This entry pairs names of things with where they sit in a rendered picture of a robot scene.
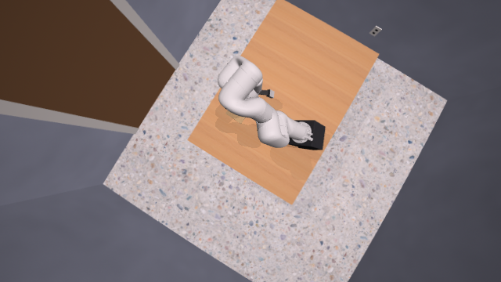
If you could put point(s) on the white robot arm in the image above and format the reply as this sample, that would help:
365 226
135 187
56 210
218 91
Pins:
239 96

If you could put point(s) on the tan mat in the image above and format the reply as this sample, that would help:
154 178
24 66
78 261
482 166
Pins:
235 117

